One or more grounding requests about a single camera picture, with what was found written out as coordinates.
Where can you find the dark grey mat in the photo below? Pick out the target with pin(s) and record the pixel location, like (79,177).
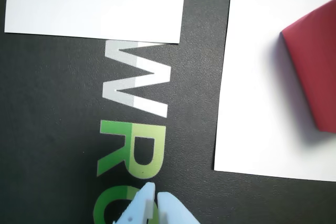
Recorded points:
(52,103)

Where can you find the pink box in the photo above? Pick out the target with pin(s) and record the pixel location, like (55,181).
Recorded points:
(315,64)

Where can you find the white paper sheet marked 1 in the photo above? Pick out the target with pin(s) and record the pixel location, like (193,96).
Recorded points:
(105,11)

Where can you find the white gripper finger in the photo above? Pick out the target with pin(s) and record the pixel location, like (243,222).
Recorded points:
(173,211)
(141,208)

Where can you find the white paper sheet marked home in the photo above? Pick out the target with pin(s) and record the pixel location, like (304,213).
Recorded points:
(249,77)

